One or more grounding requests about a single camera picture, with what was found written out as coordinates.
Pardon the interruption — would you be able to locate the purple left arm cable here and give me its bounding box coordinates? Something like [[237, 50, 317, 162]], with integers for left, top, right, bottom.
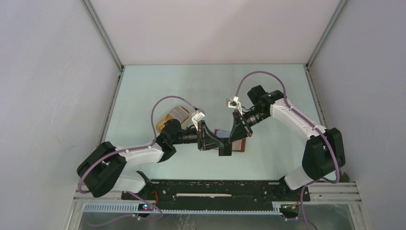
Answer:
[[77, 95, 199, 220]]

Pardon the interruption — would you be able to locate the black credit card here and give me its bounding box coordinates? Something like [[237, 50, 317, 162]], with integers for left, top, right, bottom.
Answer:
[[218, 142, 233, 156]]

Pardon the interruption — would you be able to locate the brown leather card holder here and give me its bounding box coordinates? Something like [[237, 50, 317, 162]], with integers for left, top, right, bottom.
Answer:
[[214, 129, 246, 152]]

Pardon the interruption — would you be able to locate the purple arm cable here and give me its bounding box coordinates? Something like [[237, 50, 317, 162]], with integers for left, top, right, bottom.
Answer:
[[235, 71, 340, 230], [77, 95, 199, 220]]

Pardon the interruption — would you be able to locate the beige oval card tray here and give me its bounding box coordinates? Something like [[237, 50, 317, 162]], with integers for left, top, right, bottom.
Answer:
[[155, 105, 191, 133]]

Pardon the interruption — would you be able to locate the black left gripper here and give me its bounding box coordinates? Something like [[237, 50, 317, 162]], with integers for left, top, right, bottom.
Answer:
[[171, 120, 224, 151]]

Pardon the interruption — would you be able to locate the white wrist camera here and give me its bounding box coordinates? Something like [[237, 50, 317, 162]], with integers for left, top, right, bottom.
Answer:
[[226, 96, 243, 115], [191, 108, 205, 129]]

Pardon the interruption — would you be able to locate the white toothed cable duct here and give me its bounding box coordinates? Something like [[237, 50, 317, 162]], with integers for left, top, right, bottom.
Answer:
[[82, 202, 282, 215]]

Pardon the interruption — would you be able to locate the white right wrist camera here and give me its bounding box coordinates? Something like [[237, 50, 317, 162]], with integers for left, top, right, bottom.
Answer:
[[226, 96, 243, 115]]

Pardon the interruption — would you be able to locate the stack of credit cards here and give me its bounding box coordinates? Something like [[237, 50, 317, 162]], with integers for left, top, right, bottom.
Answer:
[[167, 106, 190, 124]]

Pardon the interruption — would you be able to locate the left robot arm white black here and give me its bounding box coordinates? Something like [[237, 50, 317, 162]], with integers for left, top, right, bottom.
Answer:
[[77, 119, 228, 200]]

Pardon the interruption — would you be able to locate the aluminium frame rail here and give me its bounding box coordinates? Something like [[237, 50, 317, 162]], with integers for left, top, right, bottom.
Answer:
[[73, 181, 362, 206]]

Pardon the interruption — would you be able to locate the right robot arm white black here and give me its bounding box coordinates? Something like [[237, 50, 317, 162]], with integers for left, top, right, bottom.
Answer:
[[227, 85, 346, 200]]

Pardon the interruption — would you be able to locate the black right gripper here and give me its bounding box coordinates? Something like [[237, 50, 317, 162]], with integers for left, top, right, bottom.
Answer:
[[228, 107, 269, 143]]

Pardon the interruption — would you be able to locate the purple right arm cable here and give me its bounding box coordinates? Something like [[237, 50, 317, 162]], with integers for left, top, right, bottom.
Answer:
[[235, 71, 340, 230]]

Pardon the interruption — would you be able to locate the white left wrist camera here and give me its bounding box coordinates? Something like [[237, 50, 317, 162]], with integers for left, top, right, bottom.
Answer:
[[191, 108, 205, 129]]

